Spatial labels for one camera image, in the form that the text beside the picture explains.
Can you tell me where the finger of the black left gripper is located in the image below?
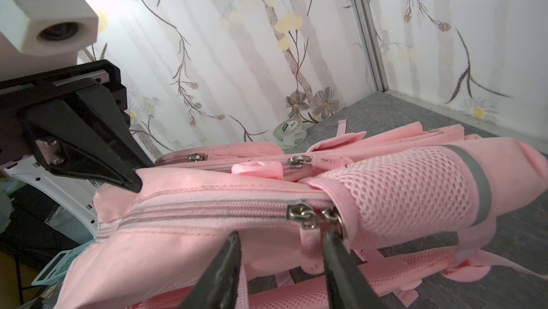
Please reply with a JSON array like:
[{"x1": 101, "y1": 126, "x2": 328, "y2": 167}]
[{"x1": 23, "y1": 85, "x2": 153, "y2": 193}]

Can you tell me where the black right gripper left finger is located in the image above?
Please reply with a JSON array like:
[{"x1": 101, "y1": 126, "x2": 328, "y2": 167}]
[{"x1": 178, "y1": 231, "x2": 242, "y2": 309}]

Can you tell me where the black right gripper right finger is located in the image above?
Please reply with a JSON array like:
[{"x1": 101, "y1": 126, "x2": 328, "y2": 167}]
[{"x1": 323, "y1": 228, "x2": 387, "y2": 309}]

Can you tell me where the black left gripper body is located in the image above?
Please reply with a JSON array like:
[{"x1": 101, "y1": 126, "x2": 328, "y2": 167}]
[{"x1": 1, "y1": 60, "x2": 128, "y2": 165}]

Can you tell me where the pink student backpack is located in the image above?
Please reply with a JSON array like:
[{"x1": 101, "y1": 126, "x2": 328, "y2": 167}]
[{"x1": 57, "y1": 121, "x2": 547, "y2": 308}]

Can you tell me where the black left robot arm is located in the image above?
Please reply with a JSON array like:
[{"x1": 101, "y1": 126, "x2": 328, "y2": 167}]
[{"x1": 1, "y1": 60, "x2": 153, "y2": 235}]

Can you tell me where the clear tape roll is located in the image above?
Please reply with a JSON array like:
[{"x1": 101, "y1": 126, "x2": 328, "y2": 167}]
[{"x1": 273, "y1": 118, "x2": 308, "y2": 150}]

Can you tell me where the aluminium mounting rail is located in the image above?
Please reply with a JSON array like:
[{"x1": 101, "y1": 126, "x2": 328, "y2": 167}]
[{"x1": 31, "y1": 240, "x2": 94, "y2": 286}]

